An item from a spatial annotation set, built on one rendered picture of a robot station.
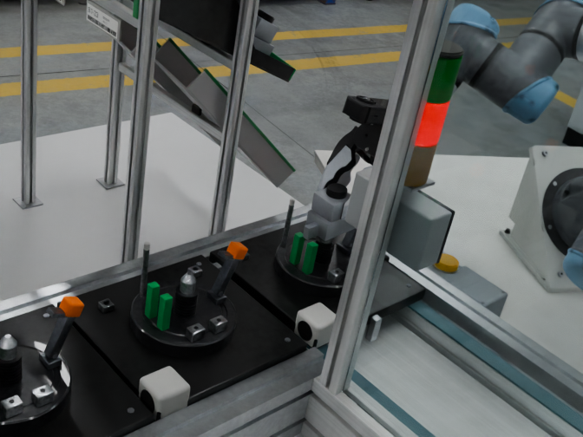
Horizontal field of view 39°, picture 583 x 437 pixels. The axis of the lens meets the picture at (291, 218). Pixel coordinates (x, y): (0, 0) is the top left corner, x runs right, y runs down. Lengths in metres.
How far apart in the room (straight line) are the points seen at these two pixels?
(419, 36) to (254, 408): 0.48
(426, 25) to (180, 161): 0.99
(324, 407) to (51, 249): 0.58
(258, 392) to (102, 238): 0.53
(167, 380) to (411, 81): 0.45
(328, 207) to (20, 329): 0.45
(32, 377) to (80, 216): 0.58
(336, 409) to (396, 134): 0.38
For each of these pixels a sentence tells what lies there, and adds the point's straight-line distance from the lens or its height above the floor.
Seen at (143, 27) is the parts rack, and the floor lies 1.31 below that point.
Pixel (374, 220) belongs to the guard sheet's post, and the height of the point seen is 1.22.
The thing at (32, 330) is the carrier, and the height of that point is 0.97.
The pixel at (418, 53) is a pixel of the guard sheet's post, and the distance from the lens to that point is 0.84.
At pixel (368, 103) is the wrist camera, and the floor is 1.25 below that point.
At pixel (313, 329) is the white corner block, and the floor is 0.98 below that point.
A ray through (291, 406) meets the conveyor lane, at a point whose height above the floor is 0.93.
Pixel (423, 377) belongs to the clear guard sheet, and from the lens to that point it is 0.97.
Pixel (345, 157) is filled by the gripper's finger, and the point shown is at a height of 1.15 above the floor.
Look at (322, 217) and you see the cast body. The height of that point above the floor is 1.07.
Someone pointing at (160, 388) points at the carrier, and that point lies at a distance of 0.99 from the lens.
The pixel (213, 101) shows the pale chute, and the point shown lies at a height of 1.16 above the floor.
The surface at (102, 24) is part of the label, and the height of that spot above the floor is 1.28.
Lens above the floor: 1.67
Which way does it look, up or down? 30 degrees down
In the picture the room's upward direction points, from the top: 11 degrees clockwise
